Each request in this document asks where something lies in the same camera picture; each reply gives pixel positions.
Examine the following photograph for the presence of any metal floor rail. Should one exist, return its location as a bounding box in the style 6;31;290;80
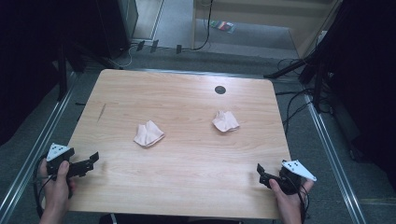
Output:
303;92;368;224
0;70;78;220

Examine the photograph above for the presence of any black cabinet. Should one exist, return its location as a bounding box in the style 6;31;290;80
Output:
94;0;139;60

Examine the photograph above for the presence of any pink cloth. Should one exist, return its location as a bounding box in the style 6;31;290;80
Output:
134;119;165;148
211;110;241;133

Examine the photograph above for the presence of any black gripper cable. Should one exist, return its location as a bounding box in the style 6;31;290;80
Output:
33;154;58;218
297;183;311;224

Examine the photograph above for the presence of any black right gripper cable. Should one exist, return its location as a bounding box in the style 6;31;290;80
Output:
297;183;311;224

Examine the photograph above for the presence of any person's right hand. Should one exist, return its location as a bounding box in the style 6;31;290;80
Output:
268;178;315;218

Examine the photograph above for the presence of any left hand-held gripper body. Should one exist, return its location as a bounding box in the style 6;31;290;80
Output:
45;143;95;182

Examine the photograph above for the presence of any black metal stand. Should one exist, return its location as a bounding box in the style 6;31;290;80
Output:
262;54;326;112
56;36;92;101

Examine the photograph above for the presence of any white cable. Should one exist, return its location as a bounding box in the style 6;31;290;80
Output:
106;45;138;70

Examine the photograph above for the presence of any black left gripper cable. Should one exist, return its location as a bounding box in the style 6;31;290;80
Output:
33;154;58;218

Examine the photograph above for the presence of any colourful packet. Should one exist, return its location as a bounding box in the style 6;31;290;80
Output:
209;20;236;35

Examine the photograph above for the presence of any person's left hand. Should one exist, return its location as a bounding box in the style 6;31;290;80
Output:
39;160;77;217

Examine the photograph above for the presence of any black curtain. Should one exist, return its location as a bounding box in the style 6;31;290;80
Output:
309;0;396;190
0;0;106;147

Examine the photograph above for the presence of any bundle of black cables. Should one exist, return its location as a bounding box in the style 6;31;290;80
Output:
275;57;316;135

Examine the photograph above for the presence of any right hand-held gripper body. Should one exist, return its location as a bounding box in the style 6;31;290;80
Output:
277;159;318;196

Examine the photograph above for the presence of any black floor cable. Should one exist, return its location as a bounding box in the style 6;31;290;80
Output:
181;0;215;51

